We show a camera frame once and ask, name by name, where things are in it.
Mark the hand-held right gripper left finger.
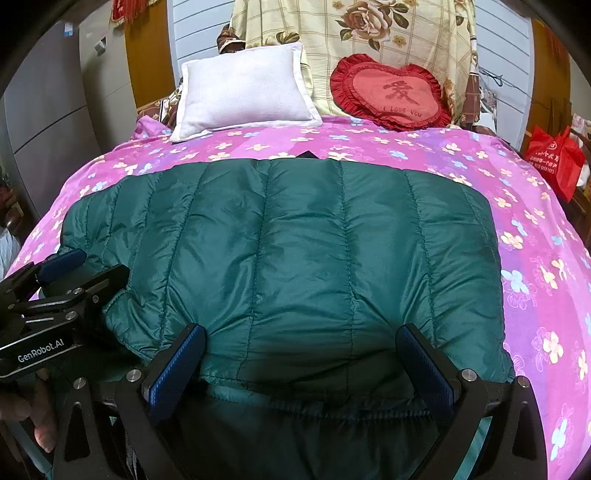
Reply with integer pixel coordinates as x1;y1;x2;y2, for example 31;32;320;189
54;323;208;480

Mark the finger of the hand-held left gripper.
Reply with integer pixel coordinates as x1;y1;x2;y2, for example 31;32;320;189
44;263;131;308
0;248;88;315

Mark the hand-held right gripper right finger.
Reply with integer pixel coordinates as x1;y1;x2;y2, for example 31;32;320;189
396;323;550;480

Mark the green puffer jacket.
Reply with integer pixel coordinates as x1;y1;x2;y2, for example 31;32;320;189
60;150;515;480

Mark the person's left hand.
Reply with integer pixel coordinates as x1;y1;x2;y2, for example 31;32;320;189
0;369;58;455

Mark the white plastic bag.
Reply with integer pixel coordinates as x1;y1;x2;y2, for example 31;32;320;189
0;226;21;274

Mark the pink floral bed sheet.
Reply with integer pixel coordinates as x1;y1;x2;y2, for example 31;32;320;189
4;113;591;480

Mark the grey refrigerator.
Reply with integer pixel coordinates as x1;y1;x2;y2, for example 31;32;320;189
2;18;100;217

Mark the white pillow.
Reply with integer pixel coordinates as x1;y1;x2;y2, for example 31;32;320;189
170;41;323;141

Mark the red shopping bag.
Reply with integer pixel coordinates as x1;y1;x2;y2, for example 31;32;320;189
526;124;586;203

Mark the brown floral quilt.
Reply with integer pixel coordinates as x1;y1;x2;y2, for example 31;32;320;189
136;23;499;134

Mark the red heart cushion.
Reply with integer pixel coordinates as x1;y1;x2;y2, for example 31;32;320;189
330;54;452;132

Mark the cream rose print blanket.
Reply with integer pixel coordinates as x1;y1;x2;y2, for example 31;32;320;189
231;0;478;125

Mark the red tasselled wall banner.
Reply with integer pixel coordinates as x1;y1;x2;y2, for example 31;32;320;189
111;0;169;24

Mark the black cable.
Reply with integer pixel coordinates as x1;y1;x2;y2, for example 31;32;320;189
478;67;532;93

